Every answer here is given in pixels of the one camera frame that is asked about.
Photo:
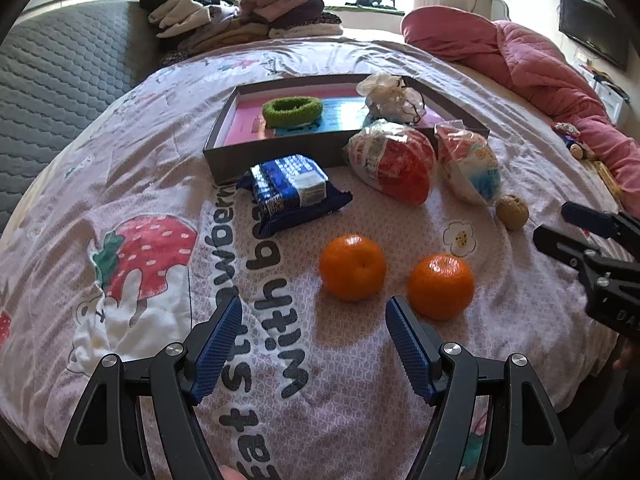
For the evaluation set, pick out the white mesh pouch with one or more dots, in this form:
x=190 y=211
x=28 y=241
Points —
x=387 y=97

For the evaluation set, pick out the white chair back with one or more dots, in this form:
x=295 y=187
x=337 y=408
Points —
x=492 y=5

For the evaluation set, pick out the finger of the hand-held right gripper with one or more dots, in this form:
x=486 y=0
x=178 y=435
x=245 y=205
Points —
x=560 y=247
x=585 y=215

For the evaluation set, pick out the shallow grey cardboard box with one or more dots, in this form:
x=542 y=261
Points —
x=225 y=157

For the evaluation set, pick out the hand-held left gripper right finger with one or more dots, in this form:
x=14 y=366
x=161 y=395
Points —
x=407 y=345

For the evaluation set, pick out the strawberry printed bedsheet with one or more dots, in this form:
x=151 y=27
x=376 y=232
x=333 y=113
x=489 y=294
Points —
x=150 y=170

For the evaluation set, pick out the green fuzzy hair scrunchie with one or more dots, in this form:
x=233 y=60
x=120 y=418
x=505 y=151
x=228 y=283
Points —
x=280 y=115

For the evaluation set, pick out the black flat television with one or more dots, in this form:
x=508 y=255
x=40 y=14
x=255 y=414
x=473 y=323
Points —
x=592 y=30

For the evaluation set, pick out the small colourful toy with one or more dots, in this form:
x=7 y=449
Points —
x=572 y=137

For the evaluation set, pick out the dark cloth on windowsill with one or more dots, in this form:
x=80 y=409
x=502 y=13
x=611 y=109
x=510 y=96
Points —
x=372 y=0

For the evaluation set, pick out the pink quilted blanket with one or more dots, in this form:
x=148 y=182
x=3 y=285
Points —
x=530 y=65

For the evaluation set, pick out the pile of folded clothes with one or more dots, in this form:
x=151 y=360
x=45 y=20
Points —
x=240 y=17

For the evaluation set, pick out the white cabinet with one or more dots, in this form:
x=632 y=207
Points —
x=607 y=92

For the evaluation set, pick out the orange mandarin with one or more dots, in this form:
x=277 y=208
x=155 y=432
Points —
x=353 y=267
x=440 y=287

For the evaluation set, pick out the brown walnut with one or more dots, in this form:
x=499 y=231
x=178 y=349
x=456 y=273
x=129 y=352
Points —
x=512 y=212

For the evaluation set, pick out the blue snack packet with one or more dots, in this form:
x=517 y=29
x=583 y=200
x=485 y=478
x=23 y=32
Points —
x=290 y=187

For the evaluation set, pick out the grey quilted mattress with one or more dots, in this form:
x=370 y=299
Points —
x=55 y=90

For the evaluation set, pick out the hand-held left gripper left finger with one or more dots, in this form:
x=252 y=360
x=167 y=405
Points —
x=220 y=345

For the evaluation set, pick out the person's left hand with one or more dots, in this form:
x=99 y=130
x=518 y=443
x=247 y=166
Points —
x=232 y=474

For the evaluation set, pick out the red snack bag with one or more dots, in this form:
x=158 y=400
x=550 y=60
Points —
x=395 y=160

